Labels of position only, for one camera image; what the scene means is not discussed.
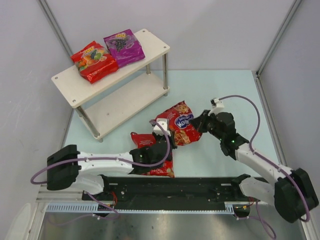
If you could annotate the light wooden two-tier shelf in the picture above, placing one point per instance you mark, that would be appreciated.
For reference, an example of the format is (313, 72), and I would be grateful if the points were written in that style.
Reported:
(123, 103)

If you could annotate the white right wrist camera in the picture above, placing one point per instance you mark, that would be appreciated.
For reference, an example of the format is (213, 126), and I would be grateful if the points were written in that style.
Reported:
(217, 106)

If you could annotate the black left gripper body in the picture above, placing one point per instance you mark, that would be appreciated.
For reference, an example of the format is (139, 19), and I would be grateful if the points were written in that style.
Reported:
(165, 140)

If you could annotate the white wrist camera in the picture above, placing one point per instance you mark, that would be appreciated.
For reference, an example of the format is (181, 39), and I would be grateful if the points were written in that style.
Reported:
(217, 106)
(161, 127)

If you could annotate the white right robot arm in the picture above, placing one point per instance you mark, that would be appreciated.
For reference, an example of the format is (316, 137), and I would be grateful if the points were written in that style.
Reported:
(289, 190)

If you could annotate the purple grape candy bag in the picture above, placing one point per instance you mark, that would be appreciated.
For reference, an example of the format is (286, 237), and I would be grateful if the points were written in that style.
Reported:
(124, 47)

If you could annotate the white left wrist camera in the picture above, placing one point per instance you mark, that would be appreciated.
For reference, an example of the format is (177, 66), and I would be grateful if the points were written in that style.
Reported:
(161, 127)

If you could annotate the red matryoshka candy bag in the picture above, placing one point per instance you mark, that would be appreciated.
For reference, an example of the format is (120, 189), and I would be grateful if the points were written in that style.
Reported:
(179, 119)
(142, 155)

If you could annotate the red fruit candy bag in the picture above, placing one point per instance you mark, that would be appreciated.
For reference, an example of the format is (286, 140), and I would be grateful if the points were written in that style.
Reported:
(94, 62)

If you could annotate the aluminium frame rail right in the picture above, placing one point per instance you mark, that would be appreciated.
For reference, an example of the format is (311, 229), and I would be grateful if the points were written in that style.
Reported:
(289, 116)

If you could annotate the grey slotted cable duct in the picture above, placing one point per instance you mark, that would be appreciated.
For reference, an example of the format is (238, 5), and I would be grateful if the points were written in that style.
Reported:
(97, 208)

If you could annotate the aluminium frame post left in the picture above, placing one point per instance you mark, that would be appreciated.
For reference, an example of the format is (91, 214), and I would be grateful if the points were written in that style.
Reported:
(56, 28)

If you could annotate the aluminium frame post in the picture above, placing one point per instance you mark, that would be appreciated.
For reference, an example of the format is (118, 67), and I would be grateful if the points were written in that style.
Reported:
(279, 35)
(56, 28)

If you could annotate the aluminium frame post right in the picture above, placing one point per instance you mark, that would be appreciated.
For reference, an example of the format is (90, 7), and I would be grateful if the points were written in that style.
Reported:
(279, 35)

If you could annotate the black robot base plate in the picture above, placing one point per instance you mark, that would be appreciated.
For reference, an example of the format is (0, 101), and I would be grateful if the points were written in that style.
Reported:
(218, 189)

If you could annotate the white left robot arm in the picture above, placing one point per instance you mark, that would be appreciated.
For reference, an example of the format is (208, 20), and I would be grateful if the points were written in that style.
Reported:
(85, 171)

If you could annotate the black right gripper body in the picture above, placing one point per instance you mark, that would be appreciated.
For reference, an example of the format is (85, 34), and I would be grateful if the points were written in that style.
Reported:
(206, 122)

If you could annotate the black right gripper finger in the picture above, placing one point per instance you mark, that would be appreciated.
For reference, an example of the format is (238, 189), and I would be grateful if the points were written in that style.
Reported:
(205, 114)
(197, 123)

